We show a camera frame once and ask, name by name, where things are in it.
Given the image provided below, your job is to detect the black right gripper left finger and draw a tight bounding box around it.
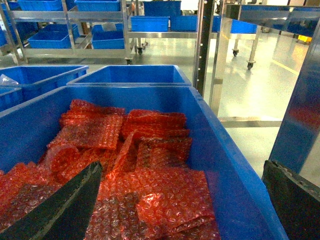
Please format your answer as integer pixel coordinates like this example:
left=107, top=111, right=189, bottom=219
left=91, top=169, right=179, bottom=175
left=0, top=161, right=103, bottom=240

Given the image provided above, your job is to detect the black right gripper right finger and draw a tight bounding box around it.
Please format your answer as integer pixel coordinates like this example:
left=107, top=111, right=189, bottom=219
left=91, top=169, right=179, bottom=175
left=262, top=160, right=320, bottom=240

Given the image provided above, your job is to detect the blue bin with red wrap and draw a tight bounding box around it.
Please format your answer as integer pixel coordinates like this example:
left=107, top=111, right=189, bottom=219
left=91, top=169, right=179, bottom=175
left=0, top=86, right=287, bottom=240

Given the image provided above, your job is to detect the blue bin at left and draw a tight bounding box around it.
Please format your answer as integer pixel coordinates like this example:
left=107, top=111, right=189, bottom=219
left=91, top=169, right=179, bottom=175
left=0, top=65, right=89, bottom=111

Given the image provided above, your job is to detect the empty blue bin behind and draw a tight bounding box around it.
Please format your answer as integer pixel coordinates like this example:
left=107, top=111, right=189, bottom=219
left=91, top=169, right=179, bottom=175
left=67, top=65, right=192, bottom=87

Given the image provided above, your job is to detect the stainless steel work table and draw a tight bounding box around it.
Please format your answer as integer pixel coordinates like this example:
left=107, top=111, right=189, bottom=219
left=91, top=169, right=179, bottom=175
left=209, top=2, right=320, bottom=178

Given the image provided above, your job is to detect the red bubble wrap pile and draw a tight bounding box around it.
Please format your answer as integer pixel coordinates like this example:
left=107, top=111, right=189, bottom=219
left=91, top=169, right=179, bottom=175
left=0, top=99, right=220, bottom=240

